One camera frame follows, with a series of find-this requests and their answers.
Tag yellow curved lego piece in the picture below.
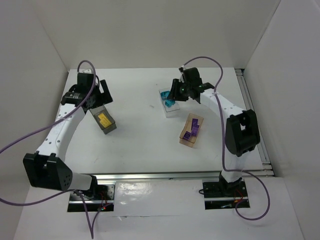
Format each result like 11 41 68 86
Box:
98 113 108 120

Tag yellow lego pieces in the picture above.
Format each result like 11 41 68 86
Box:
97 113 113 128

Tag purple rounded printed lego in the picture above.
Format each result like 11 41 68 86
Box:
192 118 198 126

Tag purple lego brick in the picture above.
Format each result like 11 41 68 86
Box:
191 124 200 136

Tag purple curved lego piece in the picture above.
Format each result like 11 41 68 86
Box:
182 131 192 141

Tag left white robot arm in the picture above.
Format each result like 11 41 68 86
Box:
23 73 116 197

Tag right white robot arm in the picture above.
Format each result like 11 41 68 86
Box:
168 67 261 188

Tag grey translucent container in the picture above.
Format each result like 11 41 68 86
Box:
89 105 117 135

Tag clear plastic container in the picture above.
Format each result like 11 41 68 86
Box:
158 88 180 118

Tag amber translucent container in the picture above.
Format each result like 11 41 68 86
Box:
179 113 204 148

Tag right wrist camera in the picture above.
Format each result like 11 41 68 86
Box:
178 65 186 83

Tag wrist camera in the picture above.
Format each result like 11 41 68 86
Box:
178 65 186 83
81 69 94 75

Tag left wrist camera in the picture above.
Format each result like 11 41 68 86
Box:
81 69 94 75

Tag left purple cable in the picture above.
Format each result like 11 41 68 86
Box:
0 59 106 240

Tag aluminium rail front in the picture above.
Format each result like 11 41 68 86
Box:
90 171 220 181

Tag aluminium rail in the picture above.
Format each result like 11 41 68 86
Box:
90 171 220 181
235 68 275 177

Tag aluminium rail right side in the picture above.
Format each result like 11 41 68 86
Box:
235 68 275 177

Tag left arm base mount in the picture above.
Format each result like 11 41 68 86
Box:
67 183 116 213

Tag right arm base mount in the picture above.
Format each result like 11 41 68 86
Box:
198 181 250 210

